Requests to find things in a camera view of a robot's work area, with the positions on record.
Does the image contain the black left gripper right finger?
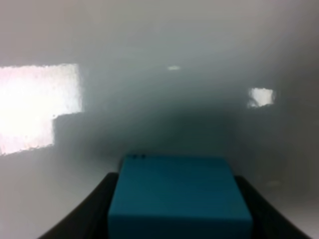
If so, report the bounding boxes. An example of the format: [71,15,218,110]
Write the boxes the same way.
[235,176,309,239]

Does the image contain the blue cube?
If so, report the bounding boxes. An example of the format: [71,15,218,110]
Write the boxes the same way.
[108,156,253,239]

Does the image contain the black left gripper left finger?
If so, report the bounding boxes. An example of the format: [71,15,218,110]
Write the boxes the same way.
[41,172,119,239]

